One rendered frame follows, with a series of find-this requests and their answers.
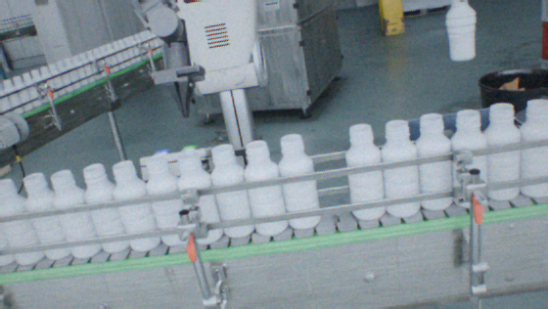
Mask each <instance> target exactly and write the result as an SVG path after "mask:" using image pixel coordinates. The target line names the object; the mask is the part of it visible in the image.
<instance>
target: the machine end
mask: <svg viewBox="0 0 548 309"><path fill-rule="evenodd" d="M334 2H335V0H257V16H256V33H257V34H259V37H260V38H261V44H262V48H263V54H264V60H265V63H266V74H267V83H266V84H265V86H261V87H260V86H259V87H256V88H251V89H248V95H249V100H250V105H251V110H284V109H303V111H304V114H302V115H301V116H300V117H299V118H300V119H308V118H310V117H312V114H311V113H307V111H306V109H307V108H310V107H311V104H312V103H313V102H314V101H315V99H316V98H324V97H327V96H328V94H327V93H323V90H324V89H325V87H326V86H327V85H328V84H329V83H330V82H331V80H339V79H341V77H340V76H337V73H338V72H339V71H340V70H341V69H342V66H343V55H342V51H341V42H340V35H339V26H338V20H339V16H337V10H336V8H337V7H338V6H339V5H340V4H339V2H337V3H334ZM193 96H194V98H193V99H192V104H195V108H196V111H197V114H205V115H206V120H205V121H204V124H210V123H213V122H214V119H210V118H209V114H210V113H221V112H222V107H221V104H220V99H219V94H213V95H207V96H198V95H197V93H196V92H194V95H193Z"/></svg>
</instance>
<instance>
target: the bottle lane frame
mask: <svg viewBox="0 0 548 309"><path fill-rule="evenodd" d="M510 205H511V204H510ZM400 222H401V223H400V224H397V225H389V226H385V227H383V224H380V227H379V228H376V229H368V230H361V228H360V227H358V226H357V230H356V231H352V232H345V233H340V232H339V230H337V229H336V230H335V233H334V234H330V235H323V236H317V234H316V232H313V236H312V237H307V238H299V239H296V237H295V235H292V237H291V239H290V240H284V241H276V242H274V240H273V238H271V239H270V241H269V242H268V243H255V244H253V243H252V241H251V240H250V241H249V244H247V245H240V246H231V244H230V243H229V245H228V247H225V248H219V249H211V248H210V245H209V246H208V248H207V250H203V251H200V253H201V256H202V259H203V262H204V266H205V272H206V276H207V280H208V284H209V287H210V291H211V294H214V293H215V289H216V285H217V282H218V281H216V280H215V277H214V273H213V269H212V266H216V265H222V266H223V270H224V274H225V278H226V279H225V280H223V281H222V284H221V285H222V286H228V289H229V293H230V297H231V299H230V300H227V303H226V306H225V309H413V308H417V307H426V306H434V305H442V304H449V303H458V302H466V301H470V293H469V281H470V270H469V265H468V262H469V260H470V245H469V242H470V212H469V211H468V210H467V215H462V216H455V217H449V216H448V215H447V214H446V213H445V214H444V218H440V219H434V220H427V218H426V217H425V216H424V217H423V221H419V222H412V223H405V222H404V220H403V219H402V220H400ZM480 240H481V247H480V253H481V256H480V258H481V259H483V260H484V262H485V263H486V262H487V263H488V265H489V270H487V272H486V274H485V281H486V284H487V286H488V291H487V292H486V294H485V295H482V296H480V297H479V299H483V298H491V297H499V296H508V295H516V294H524V293H532V292H538V291H540V290H548V202H547V203H540V204H539V203H536V202H535V201H533V200H532V205H527V206H519V207H515V206H514V205H511V207H510V208H505V209H499V210H497V211H493V210H492V209H491V208H489V211H488V212H484V213H483V218H482V222H481V223H480ZM71 262H72V261H71ZM71 262H70V264H69V265H68V266H65V267H57V268H54V267H53V266H52V267H51V268H49V269H35V267H34V268H33V269H31V270H28V271H21V272H18V271H17V270H15V271H14V272H13V273H8V274H0V309H205V308H204V303H203V296H202V293H201V290H200V286H199V282H198V279H197V275H196V271H195V268H194V264H193V262H192V261H191V260H190V258H189V255H188V252H187V250H186V251H185V252H180V253H172V254H170V253H169V249H168V251H167V252H166V254H165V255H159V256H150V252H149V253H148V254H147V256H146V257H143V258H136V259H129V255H128V256H127V258H126V259H121V260H115V261H111V260H110V257H109V258H108V260H107V261H105V262H100V263H91V260H90V261H89V262H88V263H87V264H86V265H83V264H78V265H72V264H71Z"/></svg>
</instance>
